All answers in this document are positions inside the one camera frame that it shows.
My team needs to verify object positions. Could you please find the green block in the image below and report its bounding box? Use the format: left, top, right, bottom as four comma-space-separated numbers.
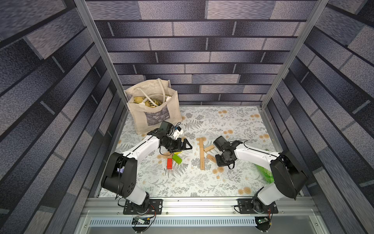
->
172, 154, 182, 165

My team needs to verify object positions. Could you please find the left circuit board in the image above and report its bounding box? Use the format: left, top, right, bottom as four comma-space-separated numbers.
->
131, 216, 152, 225

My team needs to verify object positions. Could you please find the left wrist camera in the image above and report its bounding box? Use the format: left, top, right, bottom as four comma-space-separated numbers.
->
172, 126, 184, 139

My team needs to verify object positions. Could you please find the natural wood block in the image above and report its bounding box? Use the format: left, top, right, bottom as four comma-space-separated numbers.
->
199, 137, 204, 148
206, 154, 217, 164
200, 148, 205, 160
204, 145, 215, 152
200, 159, 205, 171

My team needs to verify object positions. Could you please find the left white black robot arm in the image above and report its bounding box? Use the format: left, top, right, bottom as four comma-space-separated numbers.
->
101, 121, 192, 214

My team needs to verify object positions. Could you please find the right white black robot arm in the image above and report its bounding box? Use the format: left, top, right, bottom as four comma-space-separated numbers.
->
213, 136, 308, 214

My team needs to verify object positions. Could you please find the green chips bag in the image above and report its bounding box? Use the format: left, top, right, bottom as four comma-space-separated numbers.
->
255, 164, 274, 184

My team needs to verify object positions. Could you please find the beige canvas tote bag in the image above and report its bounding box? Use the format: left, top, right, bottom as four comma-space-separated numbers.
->
125, 79, 182, 135

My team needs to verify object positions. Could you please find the right circuit board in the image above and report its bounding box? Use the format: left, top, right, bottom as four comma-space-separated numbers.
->
255, 217, 270, 226

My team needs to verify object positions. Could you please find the aluminium front rail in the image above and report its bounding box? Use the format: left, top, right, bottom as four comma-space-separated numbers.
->
74, 197, 329, 234

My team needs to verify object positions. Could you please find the circuit board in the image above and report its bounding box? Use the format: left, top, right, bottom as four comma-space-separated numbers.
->
131, 216, 152, 225
255, 217, 270, 226

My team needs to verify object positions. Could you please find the red block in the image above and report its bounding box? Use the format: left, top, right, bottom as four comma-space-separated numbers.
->
167, 158, 173, 170

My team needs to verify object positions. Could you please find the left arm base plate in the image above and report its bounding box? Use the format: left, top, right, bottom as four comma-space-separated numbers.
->
123, 199, 163, 215

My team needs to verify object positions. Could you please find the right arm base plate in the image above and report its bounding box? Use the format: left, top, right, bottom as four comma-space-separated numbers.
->
234, 199, 279, 215

